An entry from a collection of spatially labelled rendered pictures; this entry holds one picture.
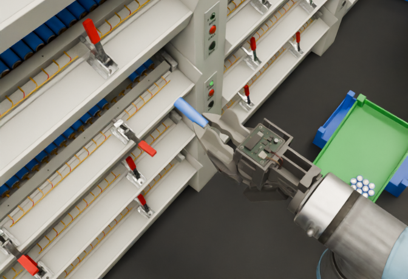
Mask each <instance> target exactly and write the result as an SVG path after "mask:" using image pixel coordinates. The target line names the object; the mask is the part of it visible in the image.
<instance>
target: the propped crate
mask: <svg viewBox="0 0 408 279"><path fill-rule="evenodd" d="M407 155H408V123H407V122H405V121H403V120H401V119H400V118H398V117H397V116H395V115H393V114H391V113H390V112H388V111H386V110H385V109H383V108H381V107H379V106H378V105H376V104H374V103H372V102H371V101H369V100H367V99H366V96H364V95H362V94H359V96H358V98H357V99H356V101H355V103H354V104H353V106H352V107H351V108H350V110H349V111H348V113H347V114H346V116H345V117H344V118H343V120H342V122H341V123H340V124H339V126H338V127H337V129H336V130H335V132H334V133H333V134H332V136H331V138H330V139H329V140H328V142H327V143H326V144H325V146H324V147H323V149H322V150H321V152H320V153H319V155H318V156H317V158H316V159H315V160H314V162H313V164H314V165H316V166H317V167H319V168H320V169H321V170H322V171H321V172H320V173H321V174H322V175H323V176H322V178H323V177H324V176H325V175H326V174H327V173H329V172H331V173H333V174H334V175H335V176H337V177H338V178H340V179H341V180H343V181H344V182H346V183H347V184H349V185H350V186H351V183H350V180H351V178H355V179H356V177H357V176H358V175H361V176H362V177H363V180H364V179H368V180H369V183H374V184H375V188H374V189H373V190H374V191H375V194H374V195H373V196H369V197H368V199H369V200H371V201H372V202H374V203H375V201H376V200H377V199H378V197H379V195H380V194H381V193H382V191H383V190H384V188H385V187H386V185H387V184H388V183H389V181H390V180H391V178H392V177H393V175H394V174H395V173H396V171H397V169H399V167H400V165H401V164H402V163H403V161H404V160H405V158H406V157H407Z"/></svg>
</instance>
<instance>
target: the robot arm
mask: <svg viewBox="0 0 408 279"><path fill-rule="evenodd" d="M202 116H203V117H204V118H205V119H207V121H209V122H208V125H209V126H210V127H215V128H217V129H218V130H219V131H220V133H221V134H225V135H227V136H228V137H229V138H230V139H231V140H232V142H233V144H235V145H236V146H237V148H236V151H235V152H233V149H232V148H231V147H230V146H228V145H224V144H223V143H222V141H221V139H220V137H219V135H218V134H217V133H216V132H215V131H214V130H212V129H211V128H207V129H206V130H205V129H204V128H203V127H202V126H200V125H199V124H197V123H196V122H193V123H192V125H193V128H194V132H195V135H196V137H197V139H198V141H199V142H200V144H201V146H202V148H203V149H204V150H205V152H206V154H207V156H208V157H209V159H210V160H211V162H212V163H213V165H214V166H215V167H216V169H217V170H218V172H219V173H220V174H222V175H223V176H225V177H226V178H228V179H230V180H232V181H234V182H236V183H237V184H238V185H240V184H241V183H243V184H245V185H247V187H246V189H244V191H243V195H244V196H245V197H246V198H247V199H248V200H249V201H250V202H262V201H286V200H287V199H288V197H291V198H292V200H291V202H290V204H289V205H288V207H287V209H288V210H289V211H290V212H292V213H293V214H295V213H296V212H297V215H296V216H295V217H294V222H295V223H296V224H297V225H299V226H300V227H302V228H303V229H304V230H305V231H307V235H308V236H313V237H315V238H316V239H317V240H318V241H319V242H320V243H322V244H324V246H325V247H327V248H328V249H326V250H325V251H324V253H323V254H322V255H321V258H320V260H319V262H318V265H317V269H316V278H317V279H408V226H407V225H405V224H404V223H403V222H401V221H400V220H399V219H397V218H395V217H394V216H392V215H391V214H390V213H388V212H387V211H385V210H384V209H382V208H381V207H380V206H378V205H376V204H375V203H374V202H372V201H371V200H369V199H368V198H366V197H365V196H364V195H362V194H360V193H359V192H358V191H356V190H354V188H353V187H351V186H350V185H349V184H347V183H346V182H344V181H343V180H341V179H340V178H338V177H337V176H335V175H334V174H333V173H331V172H329V173H327V174H326V175H325V176H324V177H323V178H322V176H323V175H322V174H321V173H320V172H321V171H322V170H321V169H320V168H319V167H317V166H316V165H314V164H313V163H311V162H310V161H309V160H307V159H306V158H304V157H303V156H301V155H300V154H299V153H297V152H295V151H294V150H292V149H291V148H290V145H291V143H292V141H293V137H292V136H290V135H289V134H287V133H286V132H285V131H283V130H282V129H280V128H279V127H277V126H276V125H275V124H273V123H271V122H270V121H269V120H267V119H266V118H264V120H263V123H262V124H261V123H259V124H258V125H257V126H256V127H255V128H248V127H244V126H243V125H242V124H241V123H240V121H239V118H238V115H237V113H236V112H235V111H233V110H232V109H230V108H228V109H226V110H225V112H224V113H223V114H222V116H221V115H217V114H211V113H203V114H202ZM270 125H271V126H272V127H273V128H275V129H276V130H278V131H279V132H281V133H282V134H284V136H283V138H281V137H280V136H278V135H277V134H276V133H274V132H272V131H271V130H270V129H269V127H270Z"/></svg>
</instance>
